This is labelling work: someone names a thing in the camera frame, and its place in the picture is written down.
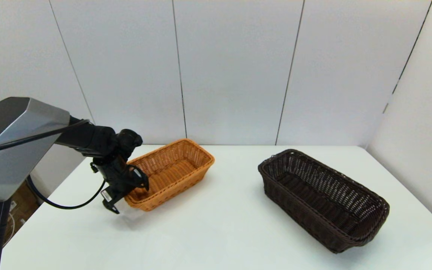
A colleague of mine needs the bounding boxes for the orange wicker basket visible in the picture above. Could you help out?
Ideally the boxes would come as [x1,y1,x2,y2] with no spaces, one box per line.
[124,138,215,212]

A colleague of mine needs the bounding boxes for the dark brown wicker basket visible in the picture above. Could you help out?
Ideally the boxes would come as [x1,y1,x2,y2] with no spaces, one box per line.
[258,149,390,254]

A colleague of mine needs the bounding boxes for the brown printed cardboard box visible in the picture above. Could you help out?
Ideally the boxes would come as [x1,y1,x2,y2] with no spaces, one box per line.
[3,179,39,248]

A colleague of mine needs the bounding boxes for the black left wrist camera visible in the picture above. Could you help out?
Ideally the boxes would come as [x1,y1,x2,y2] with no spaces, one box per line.
[116,129,143,158]

